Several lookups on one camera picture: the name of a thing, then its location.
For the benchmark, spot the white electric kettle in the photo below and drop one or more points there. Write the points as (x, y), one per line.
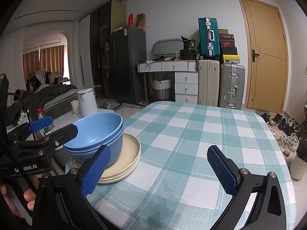
(87, 102)

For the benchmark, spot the oval desk mirror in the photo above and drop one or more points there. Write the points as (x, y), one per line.
(167, 47)

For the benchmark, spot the teal suitcase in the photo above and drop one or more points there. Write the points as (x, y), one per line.
(209, 38)

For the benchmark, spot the bed with dark bedding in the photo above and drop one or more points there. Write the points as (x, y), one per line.
(33, 100)

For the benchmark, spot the cream plate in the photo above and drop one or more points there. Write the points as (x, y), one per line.
(119, 177)
(130, 153)

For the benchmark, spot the cream cup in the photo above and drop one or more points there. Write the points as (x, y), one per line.
(75, 106)

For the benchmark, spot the red cap plastic bottle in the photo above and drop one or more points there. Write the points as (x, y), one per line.
(47, 130)

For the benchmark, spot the woven laundry basket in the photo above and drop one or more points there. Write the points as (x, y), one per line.
(162, 89)

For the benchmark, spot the dark blue bowl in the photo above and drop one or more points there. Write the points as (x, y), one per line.
(105, 144)

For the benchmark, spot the beige suitcase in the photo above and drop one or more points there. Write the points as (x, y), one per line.
(208, 82)

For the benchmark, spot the light blue bowl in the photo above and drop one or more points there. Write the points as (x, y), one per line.
(115, 149)

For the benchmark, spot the black refrigerator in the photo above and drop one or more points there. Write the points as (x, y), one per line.
(128, 49)

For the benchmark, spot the white drawer desk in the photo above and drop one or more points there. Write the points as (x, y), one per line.
(184, 77)

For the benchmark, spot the wooden door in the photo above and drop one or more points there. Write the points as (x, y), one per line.
(267, 56)

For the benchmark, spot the person's left hand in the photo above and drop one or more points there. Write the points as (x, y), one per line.
(28, 195)

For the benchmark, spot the stack of shoe boxes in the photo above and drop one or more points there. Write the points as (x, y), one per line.
(228, 49)

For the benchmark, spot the black gift bag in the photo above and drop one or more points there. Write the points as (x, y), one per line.
(188, 52)

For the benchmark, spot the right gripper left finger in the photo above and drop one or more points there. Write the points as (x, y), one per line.
(61, 201)

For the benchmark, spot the silver aluminium suitcase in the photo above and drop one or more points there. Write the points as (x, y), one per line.
(232, 82)

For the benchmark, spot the brown curtains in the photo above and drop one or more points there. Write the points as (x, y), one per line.
(50, 59)

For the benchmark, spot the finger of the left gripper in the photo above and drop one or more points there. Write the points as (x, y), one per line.
(57, 138)
(40, 124)

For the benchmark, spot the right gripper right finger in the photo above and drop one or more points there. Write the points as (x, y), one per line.
(268, 210)

